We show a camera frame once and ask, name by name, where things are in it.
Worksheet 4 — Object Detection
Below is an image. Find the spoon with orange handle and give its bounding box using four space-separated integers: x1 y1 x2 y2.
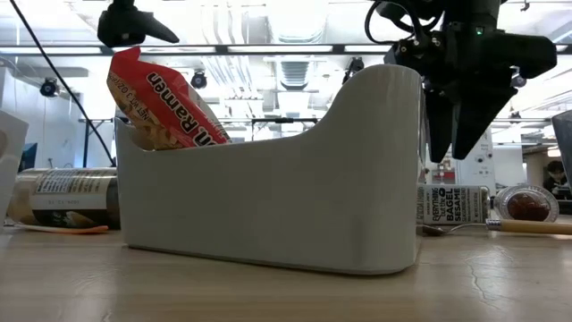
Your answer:
4 221 110 235

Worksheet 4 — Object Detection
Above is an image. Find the small glass spice jar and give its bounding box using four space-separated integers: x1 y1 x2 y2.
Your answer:
493 184 560 224

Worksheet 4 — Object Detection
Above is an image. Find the black ceiling spotlight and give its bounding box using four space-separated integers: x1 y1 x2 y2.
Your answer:
341 55 366 86
189 70 209 90
38 76 60 98

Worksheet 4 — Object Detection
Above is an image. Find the white cabinet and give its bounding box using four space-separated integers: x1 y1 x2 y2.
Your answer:
455 127 497 191

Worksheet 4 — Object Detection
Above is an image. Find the pale grey bin with handle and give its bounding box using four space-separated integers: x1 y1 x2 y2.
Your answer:
114 64 424 276

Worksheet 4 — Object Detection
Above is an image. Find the black background stand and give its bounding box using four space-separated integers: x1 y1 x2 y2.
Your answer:
79 116 116 169

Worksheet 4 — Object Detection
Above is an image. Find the left arm black supply cable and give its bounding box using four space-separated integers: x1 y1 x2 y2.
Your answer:
8 0 116 165

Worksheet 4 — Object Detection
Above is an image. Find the white round lid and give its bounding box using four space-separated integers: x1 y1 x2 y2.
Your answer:
416 184 492 226

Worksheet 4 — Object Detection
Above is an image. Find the red ramen packet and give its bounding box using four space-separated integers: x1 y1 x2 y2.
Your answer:
105 47 232 152

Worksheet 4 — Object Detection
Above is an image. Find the right arm black wrist cable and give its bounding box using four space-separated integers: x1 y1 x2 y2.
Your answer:
364 0 446 46

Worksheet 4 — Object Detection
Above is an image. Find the light grey rectangular bin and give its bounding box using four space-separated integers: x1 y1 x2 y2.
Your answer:
0 109 30 229

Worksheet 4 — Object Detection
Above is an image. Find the spoon with wooden handle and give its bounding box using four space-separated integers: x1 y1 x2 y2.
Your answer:
422 217 572 237

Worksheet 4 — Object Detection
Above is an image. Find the blue-lit monitor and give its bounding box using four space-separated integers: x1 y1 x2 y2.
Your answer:
18 141 39 174

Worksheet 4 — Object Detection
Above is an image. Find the person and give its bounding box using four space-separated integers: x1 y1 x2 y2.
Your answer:
543 159 572 200

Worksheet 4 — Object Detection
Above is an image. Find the glass herb spice jar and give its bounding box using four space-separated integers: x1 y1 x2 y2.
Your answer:
7 167 121 231

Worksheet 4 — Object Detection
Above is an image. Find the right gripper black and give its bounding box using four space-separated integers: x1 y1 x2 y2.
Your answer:
384 17 559 165

